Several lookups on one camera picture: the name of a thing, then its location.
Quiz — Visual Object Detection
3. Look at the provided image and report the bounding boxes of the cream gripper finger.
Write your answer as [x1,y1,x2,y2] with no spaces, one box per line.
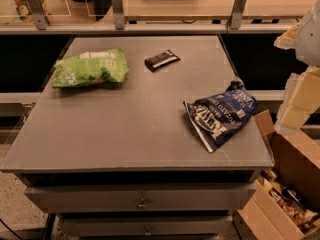
[274,66,320,135]
[274,23,299,50]

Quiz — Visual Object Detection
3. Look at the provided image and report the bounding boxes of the blue Kettle chip bag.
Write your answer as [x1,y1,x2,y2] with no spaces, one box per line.
[183,80,258,153]

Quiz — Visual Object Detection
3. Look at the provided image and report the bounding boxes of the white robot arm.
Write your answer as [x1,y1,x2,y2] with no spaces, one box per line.
[274,0,320,135]

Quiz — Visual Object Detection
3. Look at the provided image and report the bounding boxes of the black rxbar chocolate bar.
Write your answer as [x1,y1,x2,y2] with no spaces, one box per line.
[144,50,180,72]

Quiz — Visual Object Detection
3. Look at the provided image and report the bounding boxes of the green chip bag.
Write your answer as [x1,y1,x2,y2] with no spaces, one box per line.
[53,48,129,88]

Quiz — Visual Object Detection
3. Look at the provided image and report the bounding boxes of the snacks inside cardboard box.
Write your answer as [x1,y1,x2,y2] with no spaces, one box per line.
[259,169,320,233]

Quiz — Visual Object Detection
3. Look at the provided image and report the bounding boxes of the open cardboard box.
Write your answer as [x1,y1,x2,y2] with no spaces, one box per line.
[238,110,320,240]

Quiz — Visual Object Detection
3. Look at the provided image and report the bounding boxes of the lower grey drawer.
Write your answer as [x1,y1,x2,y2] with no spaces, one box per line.
[59,216,232,237]

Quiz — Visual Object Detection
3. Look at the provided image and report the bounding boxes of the grey drawer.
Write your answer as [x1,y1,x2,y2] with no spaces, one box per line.
[25,184,255,214]
[59,216,232,237]

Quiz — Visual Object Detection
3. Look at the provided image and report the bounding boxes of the upper grey drawer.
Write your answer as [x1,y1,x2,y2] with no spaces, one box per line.
[25,184,255,214]

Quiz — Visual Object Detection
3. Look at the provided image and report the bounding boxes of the colourful snack package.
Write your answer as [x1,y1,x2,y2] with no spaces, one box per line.
[0,0,50,25]

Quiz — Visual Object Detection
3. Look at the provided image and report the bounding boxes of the right metal bracket post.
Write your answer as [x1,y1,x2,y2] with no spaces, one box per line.
[228,0,247,29]

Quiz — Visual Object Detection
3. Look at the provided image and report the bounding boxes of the metal bracket post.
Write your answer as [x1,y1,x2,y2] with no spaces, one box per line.
[27,0,48,30]
[228,0,247,29]
[111,0,125,30]

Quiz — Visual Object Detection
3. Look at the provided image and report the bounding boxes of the middle metal bracket post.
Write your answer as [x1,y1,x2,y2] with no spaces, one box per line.
[111,0,125,30]

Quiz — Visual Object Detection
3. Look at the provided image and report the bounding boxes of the left metal bracket post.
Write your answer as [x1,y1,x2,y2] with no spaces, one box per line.
[27,0,48,30]

